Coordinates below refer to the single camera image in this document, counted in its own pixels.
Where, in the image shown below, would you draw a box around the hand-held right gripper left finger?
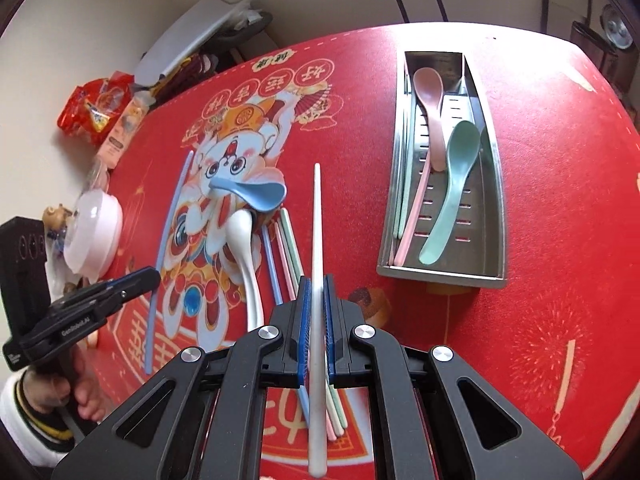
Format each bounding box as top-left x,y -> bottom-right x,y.
52,276 -> 315,480

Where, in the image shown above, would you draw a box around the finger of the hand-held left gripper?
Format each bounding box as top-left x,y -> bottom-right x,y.
50,267 -> 162,308
62,282 -> 160,322

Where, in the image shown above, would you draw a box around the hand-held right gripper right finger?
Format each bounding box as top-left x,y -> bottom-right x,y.
322,275 -> 583,480

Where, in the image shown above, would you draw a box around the blue chopstick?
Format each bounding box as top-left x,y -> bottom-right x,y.
262,224 -> 312,428
145,152 -> 194,375

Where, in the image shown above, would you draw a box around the white chopstick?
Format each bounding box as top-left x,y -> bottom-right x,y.
307,162 -> 328,477

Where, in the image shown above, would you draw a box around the white spoon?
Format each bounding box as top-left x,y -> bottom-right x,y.
226,209 -> 266,333

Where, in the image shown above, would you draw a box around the blue spoon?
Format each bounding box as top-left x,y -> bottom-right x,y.
209,176 -> 288,213

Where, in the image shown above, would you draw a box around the metal utensil tray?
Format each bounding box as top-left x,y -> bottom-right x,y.
376,50 -> 508,290

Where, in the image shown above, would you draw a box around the person's left forearm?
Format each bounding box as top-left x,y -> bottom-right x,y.
0,372 -> 76,453

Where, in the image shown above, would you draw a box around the person's left hand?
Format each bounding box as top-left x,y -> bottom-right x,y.
22,345 -> 108,423

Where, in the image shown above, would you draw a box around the small toy figure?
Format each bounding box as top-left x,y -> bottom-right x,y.
42,204 -> 76,241

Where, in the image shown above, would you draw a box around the white lidded bowl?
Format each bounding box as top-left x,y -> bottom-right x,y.
62,190 -> 123,281

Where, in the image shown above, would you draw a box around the green chopstick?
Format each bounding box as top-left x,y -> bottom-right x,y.
279,207 -> 347,436
395,85 -> 417,240

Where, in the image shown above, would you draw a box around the pink box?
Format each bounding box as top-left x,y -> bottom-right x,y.
97,100 -> 146,168

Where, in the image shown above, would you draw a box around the red snack bag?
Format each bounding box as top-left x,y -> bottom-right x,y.
56,77 -> 136,148

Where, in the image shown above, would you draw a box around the dark red cloth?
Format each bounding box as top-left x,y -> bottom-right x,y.
150,55 -> 216,106

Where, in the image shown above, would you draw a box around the green spoon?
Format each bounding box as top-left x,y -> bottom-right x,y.
418,120 -> 482,267

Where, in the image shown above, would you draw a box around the white board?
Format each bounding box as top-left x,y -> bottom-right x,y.
134,0 -> 251,81

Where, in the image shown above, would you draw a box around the pink spoon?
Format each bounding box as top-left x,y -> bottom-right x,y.
412,67 -> 449,173

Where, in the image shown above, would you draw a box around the red printed table mat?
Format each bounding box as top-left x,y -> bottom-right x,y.
87,20 -> 640,480

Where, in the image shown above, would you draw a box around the dark stool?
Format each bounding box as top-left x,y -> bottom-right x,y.
200,10 -> 273,68

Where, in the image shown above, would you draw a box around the dark rice cooker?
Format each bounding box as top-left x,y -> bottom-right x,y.
570,2 -> 640,96

